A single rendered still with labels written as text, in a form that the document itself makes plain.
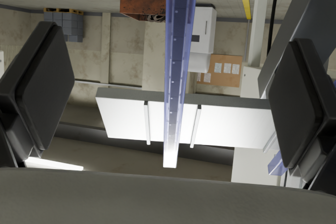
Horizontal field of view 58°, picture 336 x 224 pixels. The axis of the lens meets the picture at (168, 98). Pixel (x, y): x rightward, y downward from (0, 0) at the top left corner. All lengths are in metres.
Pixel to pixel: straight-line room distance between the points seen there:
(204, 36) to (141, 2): 3.69
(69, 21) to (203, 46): 5.19
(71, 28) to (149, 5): 7.39
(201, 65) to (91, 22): 5.22
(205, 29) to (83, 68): 5.67
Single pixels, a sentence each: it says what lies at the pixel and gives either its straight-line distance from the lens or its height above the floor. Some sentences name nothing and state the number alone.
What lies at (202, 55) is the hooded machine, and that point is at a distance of 6.93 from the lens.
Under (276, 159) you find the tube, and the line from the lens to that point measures 0.31.
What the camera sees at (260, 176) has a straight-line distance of 0.88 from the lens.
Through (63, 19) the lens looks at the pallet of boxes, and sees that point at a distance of 10.70.
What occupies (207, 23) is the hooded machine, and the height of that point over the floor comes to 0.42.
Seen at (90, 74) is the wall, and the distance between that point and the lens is 11.13.
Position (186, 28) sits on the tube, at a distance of 0.16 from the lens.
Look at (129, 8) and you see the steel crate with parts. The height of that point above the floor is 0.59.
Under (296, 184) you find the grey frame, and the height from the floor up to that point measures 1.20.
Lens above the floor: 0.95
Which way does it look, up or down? 10 degrees up
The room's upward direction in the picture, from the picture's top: 176 degrees counter-clockwise
